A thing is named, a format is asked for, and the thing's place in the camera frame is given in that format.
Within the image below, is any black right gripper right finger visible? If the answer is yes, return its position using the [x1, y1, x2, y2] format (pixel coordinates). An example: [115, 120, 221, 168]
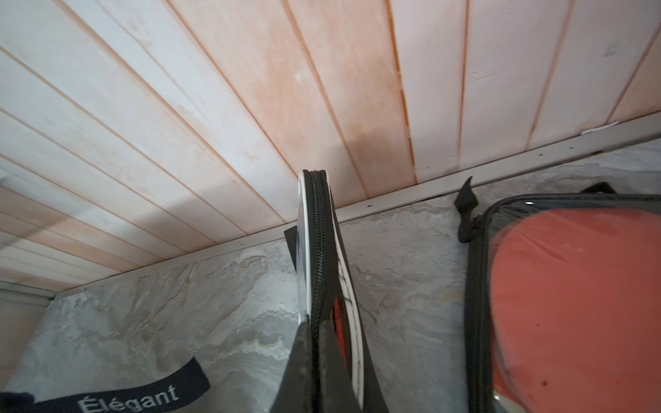
[318, 320, 361, 413]

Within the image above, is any cream canvas tote bag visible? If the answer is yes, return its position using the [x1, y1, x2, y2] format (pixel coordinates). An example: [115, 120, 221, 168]
[1, 358, 210, 413]

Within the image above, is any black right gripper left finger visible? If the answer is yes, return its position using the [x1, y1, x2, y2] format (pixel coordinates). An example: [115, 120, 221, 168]
[270, 322, 315, 413]

